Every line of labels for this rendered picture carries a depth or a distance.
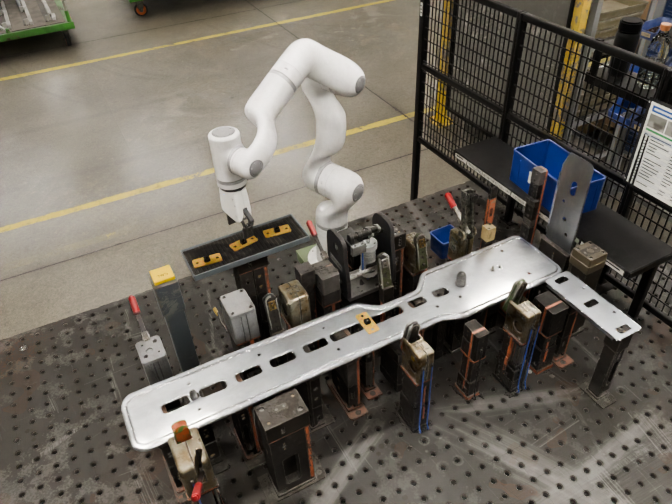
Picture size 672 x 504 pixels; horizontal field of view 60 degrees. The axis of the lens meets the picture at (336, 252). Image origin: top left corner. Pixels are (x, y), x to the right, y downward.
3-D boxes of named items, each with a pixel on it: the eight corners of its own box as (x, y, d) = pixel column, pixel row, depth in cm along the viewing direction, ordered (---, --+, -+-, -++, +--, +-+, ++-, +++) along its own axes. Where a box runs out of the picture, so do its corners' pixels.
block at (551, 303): (535, 378, 191) (552, 318, 173) (512, 355, 199) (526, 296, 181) (557, 367, 194) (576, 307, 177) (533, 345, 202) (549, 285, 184)
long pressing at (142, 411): (137, 465, 141) (135, 462, 140) (117, 398, 156) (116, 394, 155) (566, 272, 187) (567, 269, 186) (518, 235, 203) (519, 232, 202)
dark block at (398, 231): (390, 328, 211) (393, 237, 184) (380, 316, 215) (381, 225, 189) (402, 323, 212) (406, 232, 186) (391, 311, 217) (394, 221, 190)
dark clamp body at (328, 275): (326, 369, 198) (319, 287, 173) (309, 344, 207) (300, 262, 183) (353, 357, 201) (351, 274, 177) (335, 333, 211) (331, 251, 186)
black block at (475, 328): (467, 407, 184) (478, 345, 165) (447, 383, 191) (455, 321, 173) (488, 397, 187) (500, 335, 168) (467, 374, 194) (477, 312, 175)
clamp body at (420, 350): (411, 440, 176) (417, 365, 154) (389, 410, 184) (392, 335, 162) (436, 427, 179) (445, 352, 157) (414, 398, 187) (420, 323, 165)
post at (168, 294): (185, 387, 194) (153, 290, 166) (178, 371, 199) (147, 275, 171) (207, 378, 197) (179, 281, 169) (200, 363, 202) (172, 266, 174)
